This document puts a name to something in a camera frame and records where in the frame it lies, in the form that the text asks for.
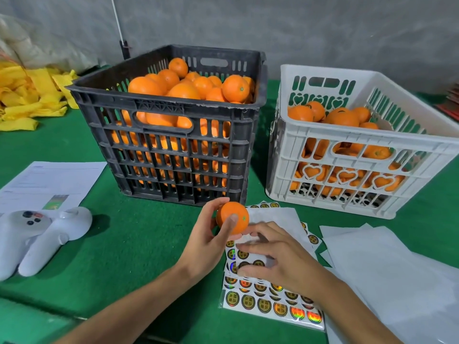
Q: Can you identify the person's right hand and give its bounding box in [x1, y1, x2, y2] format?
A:
[237, 222, 332, 298]

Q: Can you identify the person's left hand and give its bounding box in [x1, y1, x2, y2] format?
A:
[175, 197, 241, 282]

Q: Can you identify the single orange fruit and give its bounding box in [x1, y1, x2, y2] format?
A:
[217, 201, 251, 236]

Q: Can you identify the black plastic crate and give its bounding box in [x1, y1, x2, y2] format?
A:
[68, 45, 268, 206]

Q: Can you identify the heap of labelled oranges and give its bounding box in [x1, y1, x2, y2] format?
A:
[287, 101, 406, 199]

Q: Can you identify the pile of oranges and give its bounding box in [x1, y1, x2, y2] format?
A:
[111, 57, 255, 191]

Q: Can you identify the white plastic crate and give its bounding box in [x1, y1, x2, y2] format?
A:
[266, 64, 459, 220]

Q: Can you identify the person's left forearm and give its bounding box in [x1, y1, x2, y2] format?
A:
[54, 265, 198, 344]

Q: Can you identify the green felt table cover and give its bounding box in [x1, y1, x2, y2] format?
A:
[0, 68, 459, 344]

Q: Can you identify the white backing sheet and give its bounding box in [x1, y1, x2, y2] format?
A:
[319, 224, 459, 344]

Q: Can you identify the white handheld controller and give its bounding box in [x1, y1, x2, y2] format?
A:
[0, 206, 93, 281]

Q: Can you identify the white printed paper sheet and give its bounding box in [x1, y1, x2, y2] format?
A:
[0, 161, 107, 215]

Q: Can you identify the stack of red cardboard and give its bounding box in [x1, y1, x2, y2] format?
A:
[437, 82, 459, 122]

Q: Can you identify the pile of yellow bags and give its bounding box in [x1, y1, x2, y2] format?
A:
[0, 62, 80, 132]

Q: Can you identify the white pole with black base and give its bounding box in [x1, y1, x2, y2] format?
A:
[109, 0, 131, 60]

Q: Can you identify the beige woven sack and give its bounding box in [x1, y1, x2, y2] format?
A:
[0, 14, 98, 75]

